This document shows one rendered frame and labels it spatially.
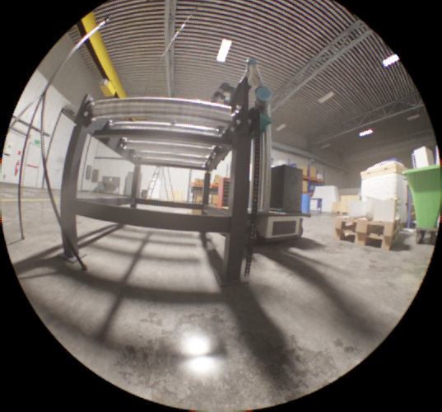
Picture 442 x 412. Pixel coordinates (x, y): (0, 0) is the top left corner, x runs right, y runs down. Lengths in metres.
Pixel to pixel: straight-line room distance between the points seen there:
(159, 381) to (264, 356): 0.27
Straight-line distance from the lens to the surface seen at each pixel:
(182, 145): 1.28
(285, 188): 1.58
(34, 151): 9.93
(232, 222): 0.67
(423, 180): 2.32
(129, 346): 0.50
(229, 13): 8.33
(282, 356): 0.50
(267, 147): 1.65
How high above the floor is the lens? 0.42
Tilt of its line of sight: 3 degrees up
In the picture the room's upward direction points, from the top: 5 degrees clockwise
